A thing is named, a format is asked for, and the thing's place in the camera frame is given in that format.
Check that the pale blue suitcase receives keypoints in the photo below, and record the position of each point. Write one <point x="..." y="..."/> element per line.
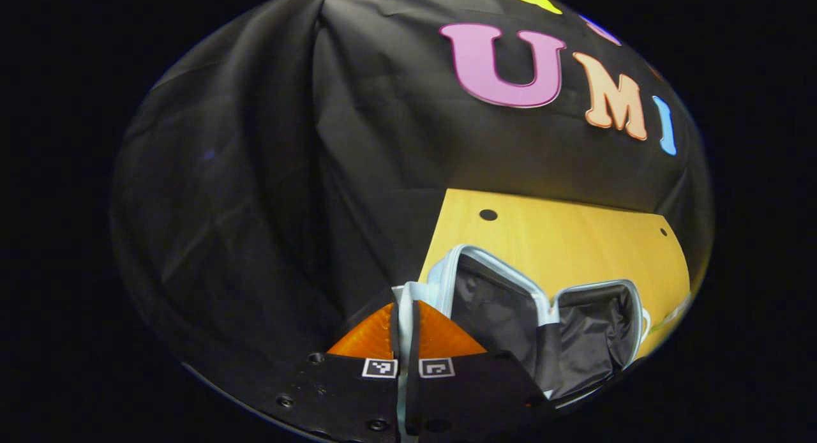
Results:
<point x="498" y="302"/>

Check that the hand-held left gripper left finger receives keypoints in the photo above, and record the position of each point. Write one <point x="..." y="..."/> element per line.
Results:
<point x="351" y="398"/>

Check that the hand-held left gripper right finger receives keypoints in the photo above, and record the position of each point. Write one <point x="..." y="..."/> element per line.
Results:
<point x="413" y="341"/>

